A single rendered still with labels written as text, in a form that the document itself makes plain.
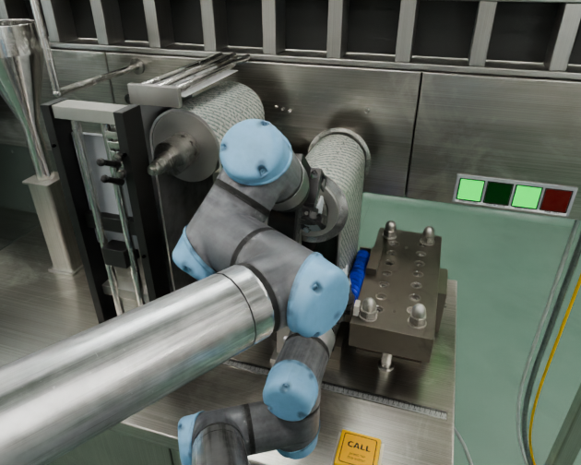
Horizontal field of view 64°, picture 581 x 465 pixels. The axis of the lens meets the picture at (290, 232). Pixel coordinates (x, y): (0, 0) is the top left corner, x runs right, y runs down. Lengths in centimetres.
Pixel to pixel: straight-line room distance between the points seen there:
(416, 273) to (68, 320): 83
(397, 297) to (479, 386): 138
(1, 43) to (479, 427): 204
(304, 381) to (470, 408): 162
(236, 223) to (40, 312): 87
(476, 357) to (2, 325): 197
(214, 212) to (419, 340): 54
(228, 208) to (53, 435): 28
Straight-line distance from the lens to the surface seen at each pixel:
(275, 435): 77
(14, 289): 143
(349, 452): 89
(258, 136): 52
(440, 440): 96
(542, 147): 115
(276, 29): 116
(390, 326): 95
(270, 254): 45
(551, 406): 241
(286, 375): 68
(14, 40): 120
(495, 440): 219
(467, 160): 115
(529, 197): 119
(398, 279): 108
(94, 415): 37
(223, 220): 52
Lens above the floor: 165
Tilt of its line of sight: 30 degrees down
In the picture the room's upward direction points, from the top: straight up
